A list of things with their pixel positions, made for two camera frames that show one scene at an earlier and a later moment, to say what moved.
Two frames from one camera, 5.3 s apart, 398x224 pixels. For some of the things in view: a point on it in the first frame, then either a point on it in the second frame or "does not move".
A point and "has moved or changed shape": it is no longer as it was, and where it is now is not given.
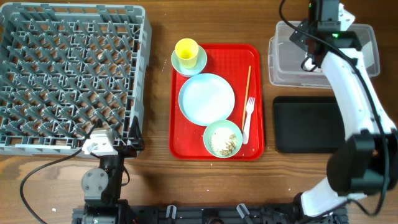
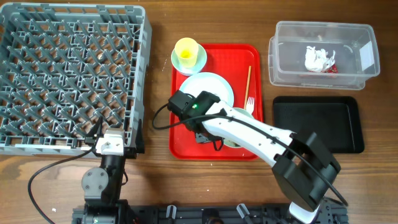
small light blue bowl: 201,63 does not move
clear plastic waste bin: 285,56 does not move
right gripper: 298,38 → 212,137
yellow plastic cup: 186,51 does not move
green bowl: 222,139 has moved or changed shape
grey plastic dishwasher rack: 64,68 does not move
